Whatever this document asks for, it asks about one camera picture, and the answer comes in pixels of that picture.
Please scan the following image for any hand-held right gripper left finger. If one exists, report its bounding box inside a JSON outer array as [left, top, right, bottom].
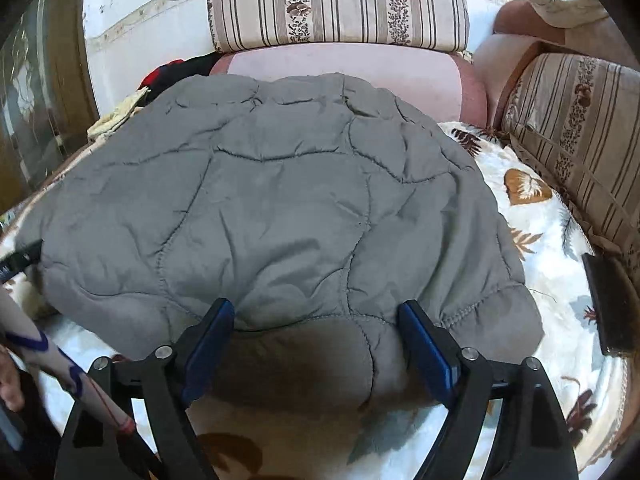
[[54, 297, 237, 480]]

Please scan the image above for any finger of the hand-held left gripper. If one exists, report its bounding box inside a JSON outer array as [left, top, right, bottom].
[[0, 239, 45, 283]]

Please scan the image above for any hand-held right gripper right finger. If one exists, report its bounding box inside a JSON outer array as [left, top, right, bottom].
[[397, 299, 574, 480]]

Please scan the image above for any grey hooded puffer jacket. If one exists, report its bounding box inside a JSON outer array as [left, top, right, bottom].
[[17, 72, 546, 413]]

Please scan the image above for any person's left hand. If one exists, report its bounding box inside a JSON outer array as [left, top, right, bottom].
[[0, 347, 27, 413]]

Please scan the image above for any white purple patterned tube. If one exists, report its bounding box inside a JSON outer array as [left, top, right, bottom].
[[0, 287, 138, 436]]

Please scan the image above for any wooden door with glass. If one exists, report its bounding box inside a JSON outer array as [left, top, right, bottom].
[[0, 0, 98, 216]]

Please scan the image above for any leaf print blanket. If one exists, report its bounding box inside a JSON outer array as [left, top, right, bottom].
[[0, 120, 631, 480]]

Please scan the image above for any pale yellow cloth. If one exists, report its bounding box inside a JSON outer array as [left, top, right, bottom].
[[87, 86, 151, 141]]

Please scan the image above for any black rectangular device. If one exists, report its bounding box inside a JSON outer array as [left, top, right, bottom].
[[581, 252, 633, 358]]

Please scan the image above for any red garment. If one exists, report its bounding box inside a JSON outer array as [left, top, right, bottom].
[[139, 59, 186, 88]]

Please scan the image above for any striped floral side cushion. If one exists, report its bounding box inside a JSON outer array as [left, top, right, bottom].
[[500, 51, 640, 261]]

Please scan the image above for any pink bolster cushion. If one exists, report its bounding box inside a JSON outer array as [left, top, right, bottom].
[[209, 42, 488, 126]]

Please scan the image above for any pink beige sofa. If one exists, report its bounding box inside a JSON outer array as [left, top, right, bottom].
[[472, 0, 640, 126]]

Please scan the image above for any striped floral back cushion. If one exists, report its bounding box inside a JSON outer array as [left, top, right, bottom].
[[207, 0, 471, 55]]

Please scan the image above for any cream cloth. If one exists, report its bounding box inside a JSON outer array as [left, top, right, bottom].
[[522, 0, 608, 28]]

